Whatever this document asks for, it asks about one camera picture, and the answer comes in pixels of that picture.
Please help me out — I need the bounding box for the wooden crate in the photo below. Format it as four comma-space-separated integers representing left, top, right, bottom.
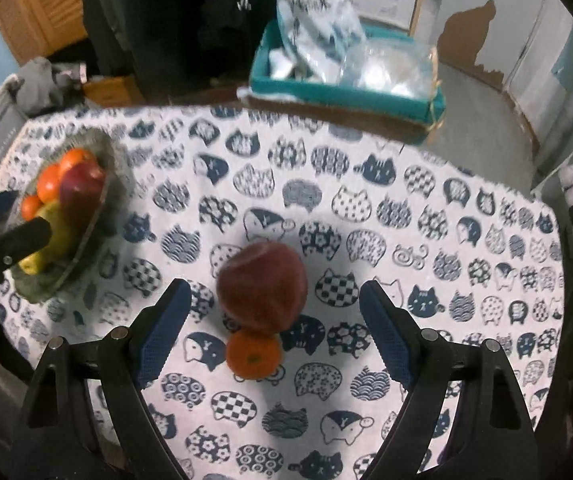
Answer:
83, 75, 143, 109

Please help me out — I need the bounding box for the cat print tablecloth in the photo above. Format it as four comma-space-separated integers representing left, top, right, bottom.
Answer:
0, 105, 567, 480

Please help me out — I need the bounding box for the teal box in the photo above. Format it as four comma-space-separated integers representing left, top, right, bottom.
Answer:
249, 20, 447, 127

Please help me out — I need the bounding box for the red apple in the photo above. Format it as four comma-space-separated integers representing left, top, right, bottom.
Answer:
216, 242, 309, 337
59, 161, 107, 223

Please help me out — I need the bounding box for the pile of grey clothes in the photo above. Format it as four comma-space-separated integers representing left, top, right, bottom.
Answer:
0, 56, 88, 127

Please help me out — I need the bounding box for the black hanging jacket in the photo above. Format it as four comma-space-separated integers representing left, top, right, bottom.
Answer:
80, 0, 287, 106

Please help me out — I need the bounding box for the small orange tangerine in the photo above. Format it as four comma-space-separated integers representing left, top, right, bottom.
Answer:
36, 164, 63, 202

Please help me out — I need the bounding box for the green glass bowl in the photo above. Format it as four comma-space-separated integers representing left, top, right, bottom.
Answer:
4, 127, 136, 304

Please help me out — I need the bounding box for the brown cardboard box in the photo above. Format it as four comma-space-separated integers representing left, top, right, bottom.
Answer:
236, 85, 443, 147

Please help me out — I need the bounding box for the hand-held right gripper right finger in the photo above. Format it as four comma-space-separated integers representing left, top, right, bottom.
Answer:
359, 280, 537, 480

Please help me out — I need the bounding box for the tiny orange tangerine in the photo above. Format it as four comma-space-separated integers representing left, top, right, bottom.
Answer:
20, 195, 44, 222

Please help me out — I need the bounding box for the clear plastic bag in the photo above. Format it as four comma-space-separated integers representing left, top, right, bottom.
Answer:
339, 39, 440, 102

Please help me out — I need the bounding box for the large orange tangerine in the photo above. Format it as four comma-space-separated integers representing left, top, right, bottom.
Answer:
225, 330, 283, 380
59, 147, 98, 173

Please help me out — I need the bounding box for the yellow lemon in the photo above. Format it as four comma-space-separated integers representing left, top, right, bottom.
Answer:
19, 200, 74, 276

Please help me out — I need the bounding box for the silver printed bag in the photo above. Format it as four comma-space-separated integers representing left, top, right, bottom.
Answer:
235, 0, 368, 84

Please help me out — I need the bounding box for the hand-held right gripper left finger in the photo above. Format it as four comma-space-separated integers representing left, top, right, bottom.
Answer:
14, 279, 193, 480

